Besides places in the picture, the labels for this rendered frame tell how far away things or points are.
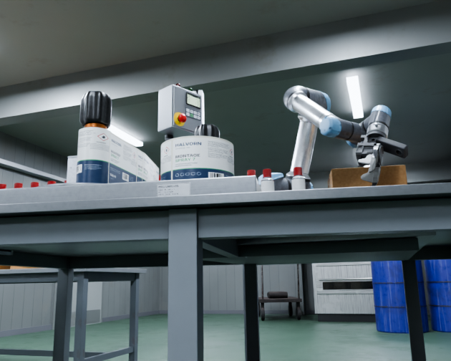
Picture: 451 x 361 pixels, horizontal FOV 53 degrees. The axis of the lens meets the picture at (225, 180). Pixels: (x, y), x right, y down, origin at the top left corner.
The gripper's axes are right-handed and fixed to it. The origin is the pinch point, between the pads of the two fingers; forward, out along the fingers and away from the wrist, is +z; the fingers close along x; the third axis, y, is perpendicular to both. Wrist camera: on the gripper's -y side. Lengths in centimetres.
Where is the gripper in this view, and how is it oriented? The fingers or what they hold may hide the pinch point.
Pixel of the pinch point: (374, 177)
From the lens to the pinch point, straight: 160.0
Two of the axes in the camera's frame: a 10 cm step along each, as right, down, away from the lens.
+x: -3.2, -6.9, -6.5
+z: -3.4, 7.3, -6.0
